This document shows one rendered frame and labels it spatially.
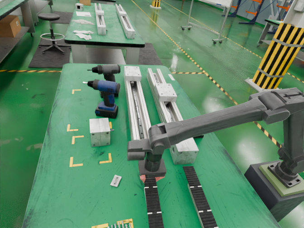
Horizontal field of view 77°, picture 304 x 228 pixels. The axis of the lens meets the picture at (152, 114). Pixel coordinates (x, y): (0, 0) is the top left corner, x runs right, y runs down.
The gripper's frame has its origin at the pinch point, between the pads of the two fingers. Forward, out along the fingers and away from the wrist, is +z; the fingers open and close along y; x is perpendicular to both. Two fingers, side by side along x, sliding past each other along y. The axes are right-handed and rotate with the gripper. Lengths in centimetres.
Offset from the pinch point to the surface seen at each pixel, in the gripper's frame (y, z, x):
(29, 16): 179, 37, -417
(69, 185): 31.7, 2.6, -2.2
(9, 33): 190, 49, -341
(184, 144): -18.0, -5.9, -12.8
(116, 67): 12, -18, -69
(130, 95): 4, -5, -57
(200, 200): -18.2, 0.1, 10.9
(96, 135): 22.4, -4.7, -22.4
